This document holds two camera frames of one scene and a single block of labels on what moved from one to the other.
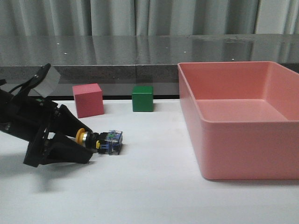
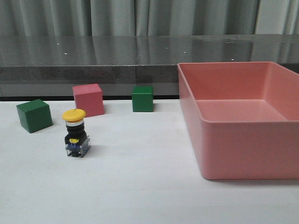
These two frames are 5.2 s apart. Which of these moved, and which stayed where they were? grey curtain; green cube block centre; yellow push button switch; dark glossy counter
Moved: yellow push button switch
Stayed: green cube block centre; dark glossy counter; grey curtain
